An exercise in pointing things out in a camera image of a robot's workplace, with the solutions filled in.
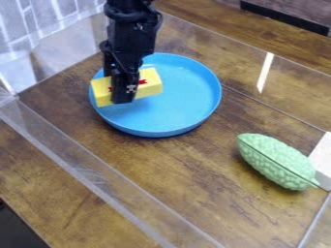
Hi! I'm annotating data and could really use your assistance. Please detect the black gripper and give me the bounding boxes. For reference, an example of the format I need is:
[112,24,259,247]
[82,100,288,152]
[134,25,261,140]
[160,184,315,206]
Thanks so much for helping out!
[100,0,162,104]

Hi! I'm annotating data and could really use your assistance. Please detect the yellow butter block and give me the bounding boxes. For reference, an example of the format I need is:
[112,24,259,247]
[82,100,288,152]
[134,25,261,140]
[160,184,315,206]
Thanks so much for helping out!
[90,68,162,108]

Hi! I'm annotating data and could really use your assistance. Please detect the blue round tray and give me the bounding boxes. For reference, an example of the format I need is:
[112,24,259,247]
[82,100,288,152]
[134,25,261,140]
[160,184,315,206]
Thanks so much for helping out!
[89,52,223,138]

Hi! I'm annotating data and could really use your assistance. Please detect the white sponge block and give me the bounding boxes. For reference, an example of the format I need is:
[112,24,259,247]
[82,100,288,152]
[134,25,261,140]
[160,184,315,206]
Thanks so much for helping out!
[309,132,331,191]

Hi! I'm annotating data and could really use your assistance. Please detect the black baseboard strip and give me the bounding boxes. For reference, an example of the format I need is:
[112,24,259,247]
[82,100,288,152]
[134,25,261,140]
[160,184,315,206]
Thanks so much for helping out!
[239,0,329,36]

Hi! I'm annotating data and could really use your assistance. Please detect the green bitter melon toy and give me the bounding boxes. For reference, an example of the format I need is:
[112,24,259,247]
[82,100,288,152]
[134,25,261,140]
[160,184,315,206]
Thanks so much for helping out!
[236,133,319,191]

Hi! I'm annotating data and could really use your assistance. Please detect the clear acrylic enclosure wall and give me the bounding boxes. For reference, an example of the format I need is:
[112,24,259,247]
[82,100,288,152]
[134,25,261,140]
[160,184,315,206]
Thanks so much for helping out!
[0,0,331,248]

